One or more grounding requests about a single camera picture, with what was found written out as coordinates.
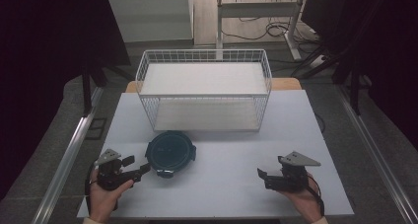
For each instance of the aluminium rail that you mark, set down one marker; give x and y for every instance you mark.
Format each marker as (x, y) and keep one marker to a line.
(378, 155)
(67, 158)

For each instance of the white power strip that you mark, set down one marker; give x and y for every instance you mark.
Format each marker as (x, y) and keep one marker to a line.
(318, 61)

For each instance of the black floor grille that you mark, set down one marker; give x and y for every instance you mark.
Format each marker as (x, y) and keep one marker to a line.
(96, 128)

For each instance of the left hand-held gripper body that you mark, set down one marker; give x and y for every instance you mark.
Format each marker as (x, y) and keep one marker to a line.
(110, 178)

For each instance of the black stand leg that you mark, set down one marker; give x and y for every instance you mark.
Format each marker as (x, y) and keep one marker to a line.
(86, 92)

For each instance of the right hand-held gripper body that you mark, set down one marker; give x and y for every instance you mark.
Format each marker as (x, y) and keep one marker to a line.
(294, 178)

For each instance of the dark curtain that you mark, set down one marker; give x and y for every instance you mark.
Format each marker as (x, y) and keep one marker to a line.
(387, 53)
(49, 69)

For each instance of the dark teal round lid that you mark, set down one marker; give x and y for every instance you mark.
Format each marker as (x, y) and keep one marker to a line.
(170, 153)

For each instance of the person's left hand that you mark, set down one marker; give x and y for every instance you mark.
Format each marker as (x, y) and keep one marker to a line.
(103, 201)

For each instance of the white metal desk frame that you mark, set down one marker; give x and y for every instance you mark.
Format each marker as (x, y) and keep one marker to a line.
(259, 9)

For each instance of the person's right hand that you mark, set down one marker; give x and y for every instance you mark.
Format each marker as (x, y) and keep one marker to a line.
(307, 202)

